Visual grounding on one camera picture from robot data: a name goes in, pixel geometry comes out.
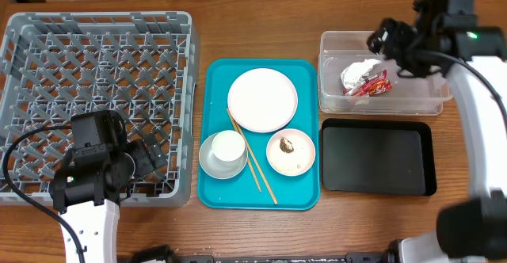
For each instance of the wooden chopstick right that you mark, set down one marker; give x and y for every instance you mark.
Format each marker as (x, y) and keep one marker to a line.
(252, 155)

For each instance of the teal serving tray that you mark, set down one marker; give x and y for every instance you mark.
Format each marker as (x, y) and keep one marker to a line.
(241, 192)

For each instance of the grey bowl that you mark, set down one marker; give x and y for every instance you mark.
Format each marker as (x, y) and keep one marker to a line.
(216, 168)

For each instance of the clear plastic bin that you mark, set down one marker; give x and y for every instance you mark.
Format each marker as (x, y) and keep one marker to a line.
(408, 97)

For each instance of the brown food scrap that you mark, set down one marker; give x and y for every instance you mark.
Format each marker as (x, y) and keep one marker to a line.
(286, 145)

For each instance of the white cup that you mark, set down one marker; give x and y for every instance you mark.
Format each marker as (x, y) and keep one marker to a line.
(228, 145)

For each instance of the black waste tray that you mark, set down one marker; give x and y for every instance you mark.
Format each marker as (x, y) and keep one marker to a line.
(377, 156)

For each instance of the large white plate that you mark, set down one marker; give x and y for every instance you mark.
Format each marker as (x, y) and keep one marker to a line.
(262, 100)

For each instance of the grey dishwasher rack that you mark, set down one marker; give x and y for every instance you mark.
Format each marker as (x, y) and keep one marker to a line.
(143, 65)

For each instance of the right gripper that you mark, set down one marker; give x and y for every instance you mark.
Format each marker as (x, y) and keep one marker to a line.
(392, 32)

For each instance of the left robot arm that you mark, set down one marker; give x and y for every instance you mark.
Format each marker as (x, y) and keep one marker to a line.
(86, 188)

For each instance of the small pink plate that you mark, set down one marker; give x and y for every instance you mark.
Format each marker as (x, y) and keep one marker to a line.
(296, 163)

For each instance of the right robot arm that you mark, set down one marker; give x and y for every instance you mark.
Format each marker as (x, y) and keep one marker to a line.
(446, 39)

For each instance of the red snack wrapper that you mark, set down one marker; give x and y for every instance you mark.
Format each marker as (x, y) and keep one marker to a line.
(366, 78)

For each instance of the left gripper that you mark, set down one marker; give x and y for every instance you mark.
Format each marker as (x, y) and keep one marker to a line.
(148, 157)

